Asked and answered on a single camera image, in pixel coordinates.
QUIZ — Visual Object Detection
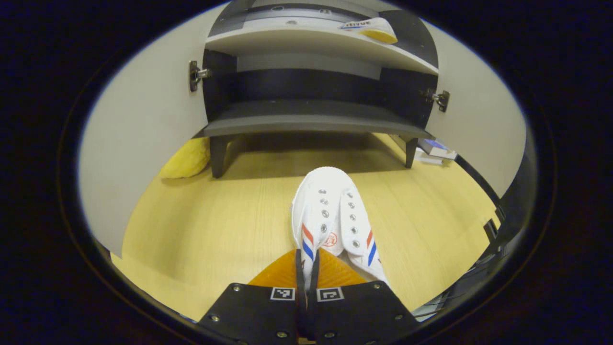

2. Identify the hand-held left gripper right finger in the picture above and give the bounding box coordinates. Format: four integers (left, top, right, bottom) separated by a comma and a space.
306, 248, 420, 345

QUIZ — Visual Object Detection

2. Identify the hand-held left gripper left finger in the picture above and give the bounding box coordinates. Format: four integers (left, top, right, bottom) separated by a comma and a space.
197, 248, 307, 345

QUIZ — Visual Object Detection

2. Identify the white canvas shoe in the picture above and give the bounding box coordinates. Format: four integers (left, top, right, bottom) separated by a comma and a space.
341, 18, 398, 45
291, 166, 389, 288

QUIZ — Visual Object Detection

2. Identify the grey shoe cabinet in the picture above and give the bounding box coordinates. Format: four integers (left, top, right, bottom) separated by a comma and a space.
79, 0, 527, 257

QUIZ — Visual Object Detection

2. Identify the grey cabinet door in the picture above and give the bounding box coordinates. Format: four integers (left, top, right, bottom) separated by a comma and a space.
79, 5, 226, 257
424, 22, 527, 198

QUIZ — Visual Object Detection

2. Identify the metal door hinge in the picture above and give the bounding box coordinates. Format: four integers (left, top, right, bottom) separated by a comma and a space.
189, 61, 211, 92
424, 89, 451, 112

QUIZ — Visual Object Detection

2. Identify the yellow cloth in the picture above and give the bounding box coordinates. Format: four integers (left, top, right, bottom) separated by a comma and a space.
160, 137, 211, 179

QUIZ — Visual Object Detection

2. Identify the blue cover book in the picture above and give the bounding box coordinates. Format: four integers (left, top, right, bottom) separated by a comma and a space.
419, 138, 458, 160

